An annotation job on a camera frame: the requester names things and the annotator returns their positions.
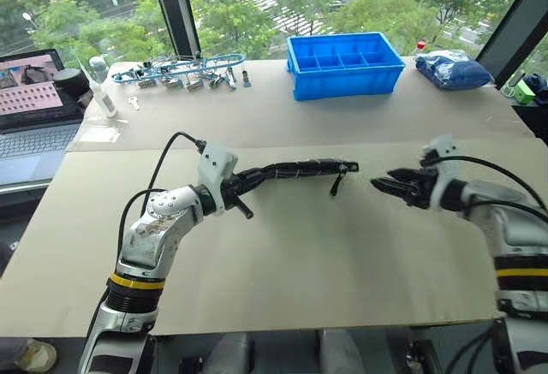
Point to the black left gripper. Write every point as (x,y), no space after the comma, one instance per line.
(230,194)

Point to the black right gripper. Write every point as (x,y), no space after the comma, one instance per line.
(421,190)

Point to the black white-grid pencil case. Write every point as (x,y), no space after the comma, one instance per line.
(308,168)

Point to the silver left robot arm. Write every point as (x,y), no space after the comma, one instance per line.
(145,237)

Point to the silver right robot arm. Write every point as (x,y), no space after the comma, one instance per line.
(509,220)

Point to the blue plastic compartment crate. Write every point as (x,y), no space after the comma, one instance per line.
(342,78)

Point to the blue filled plastic bag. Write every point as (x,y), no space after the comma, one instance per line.
(454,70)

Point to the red capped bottle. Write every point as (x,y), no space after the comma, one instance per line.
(421,45)

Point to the small white key piece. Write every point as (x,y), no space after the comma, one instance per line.
(134,103)

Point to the small green box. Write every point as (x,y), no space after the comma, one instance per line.
(524,93)

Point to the clear plastic sleeve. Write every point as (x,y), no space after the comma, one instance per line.
(99,132)

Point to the dark blue cloth bundle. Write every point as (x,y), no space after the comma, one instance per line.
(540,85)

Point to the clear plastic bottle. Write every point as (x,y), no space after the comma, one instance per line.
(98,68)

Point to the black round cylinder device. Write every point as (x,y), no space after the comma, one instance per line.
(70,83)

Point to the grey laptop computer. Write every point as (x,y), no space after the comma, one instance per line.
(34,138)

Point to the white shoe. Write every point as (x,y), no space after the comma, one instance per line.
(38,354)

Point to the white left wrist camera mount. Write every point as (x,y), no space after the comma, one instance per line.
(214,162)

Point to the black window frame post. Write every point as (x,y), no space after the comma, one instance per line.
(177,10)
(511,27)

